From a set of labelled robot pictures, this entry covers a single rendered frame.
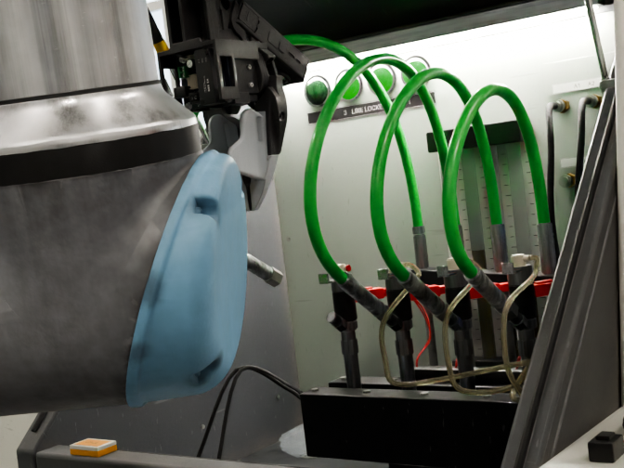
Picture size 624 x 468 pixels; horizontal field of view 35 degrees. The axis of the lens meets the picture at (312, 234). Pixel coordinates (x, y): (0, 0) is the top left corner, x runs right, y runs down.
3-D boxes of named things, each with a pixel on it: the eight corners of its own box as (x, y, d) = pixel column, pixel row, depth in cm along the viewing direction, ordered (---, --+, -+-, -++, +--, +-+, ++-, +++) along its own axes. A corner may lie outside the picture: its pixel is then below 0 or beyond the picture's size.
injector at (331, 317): (335, 447, 123) (315, 279, 122) (357, 435, 127) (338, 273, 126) (354, 448, 121) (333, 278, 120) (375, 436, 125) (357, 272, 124)
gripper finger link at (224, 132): (193, 217, 91) (181, 117, 90) (236, 212, 95) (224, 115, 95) (219, 215, 89) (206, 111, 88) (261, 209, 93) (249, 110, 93)
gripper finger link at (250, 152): (219, 215, 89) (206, 111, 88) (261, 209, 93) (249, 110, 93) (245, 213, 87) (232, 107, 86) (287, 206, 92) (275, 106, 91)
